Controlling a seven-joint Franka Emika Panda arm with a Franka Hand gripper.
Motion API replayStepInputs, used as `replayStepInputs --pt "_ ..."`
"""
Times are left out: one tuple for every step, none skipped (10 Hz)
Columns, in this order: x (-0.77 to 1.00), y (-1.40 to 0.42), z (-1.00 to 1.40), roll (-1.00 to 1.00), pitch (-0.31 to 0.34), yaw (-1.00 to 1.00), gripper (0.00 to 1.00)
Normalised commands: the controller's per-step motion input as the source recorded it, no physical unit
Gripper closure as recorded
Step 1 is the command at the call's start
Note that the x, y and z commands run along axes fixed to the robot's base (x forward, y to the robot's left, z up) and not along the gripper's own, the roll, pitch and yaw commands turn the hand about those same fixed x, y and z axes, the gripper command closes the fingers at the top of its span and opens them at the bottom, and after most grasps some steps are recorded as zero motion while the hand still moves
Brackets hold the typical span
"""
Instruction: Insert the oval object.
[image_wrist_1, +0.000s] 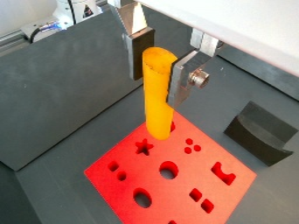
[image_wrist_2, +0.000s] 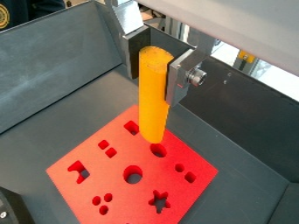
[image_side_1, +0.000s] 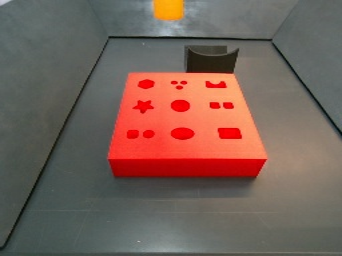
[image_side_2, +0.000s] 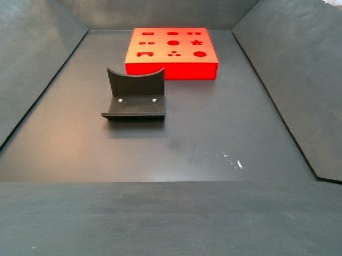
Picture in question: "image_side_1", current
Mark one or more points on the red shape sorter block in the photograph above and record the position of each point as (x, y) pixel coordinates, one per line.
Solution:
(185, 126)

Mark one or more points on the dark grey curved holder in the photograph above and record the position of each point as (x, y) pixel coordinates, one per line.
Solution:
(211, 59)

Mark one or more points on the orange panel on back wall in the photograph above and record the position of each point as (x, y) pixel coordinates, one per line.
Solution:
(169, 9)

